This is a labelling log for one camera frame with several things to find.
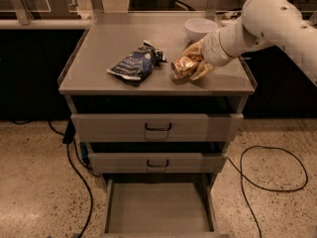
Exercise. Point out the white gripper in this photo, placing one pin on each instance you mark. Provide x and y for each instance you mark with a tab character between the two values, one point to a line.
211	50

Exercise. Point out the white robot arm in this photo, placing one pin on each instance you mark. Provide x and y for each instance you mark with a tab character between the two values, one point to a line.
262	24

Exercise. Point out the grey drawer cabinet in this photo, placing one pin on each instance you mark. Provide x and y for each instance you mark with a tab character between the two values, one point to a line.
90	89

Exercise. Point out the grey top drawer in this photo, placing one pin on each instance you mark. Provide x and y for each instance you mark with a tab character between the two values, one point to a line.
93	128

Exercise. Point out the grey middle drawer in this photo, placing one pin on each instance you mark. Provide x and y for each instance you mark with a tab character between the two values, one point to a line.
156	163

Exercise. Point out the grey open bottom drawer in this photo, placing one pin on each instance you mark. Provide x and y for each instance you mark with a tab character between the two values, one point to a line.
167	209

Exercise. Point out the white bowl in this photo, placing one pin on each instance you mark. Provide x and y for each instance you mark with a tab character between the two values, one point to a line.
198	28

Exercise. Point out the blue chip bag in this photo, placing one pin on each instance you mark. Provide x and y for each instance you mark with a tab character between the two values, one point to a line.
139	63

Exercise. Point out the black power adapter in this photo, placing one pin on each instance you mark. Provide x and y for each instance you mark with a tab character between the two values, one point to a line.
69	133

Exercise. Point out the white horizontal rail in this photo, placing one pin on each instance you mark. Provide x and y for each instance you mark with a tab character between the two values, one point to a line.
120	21

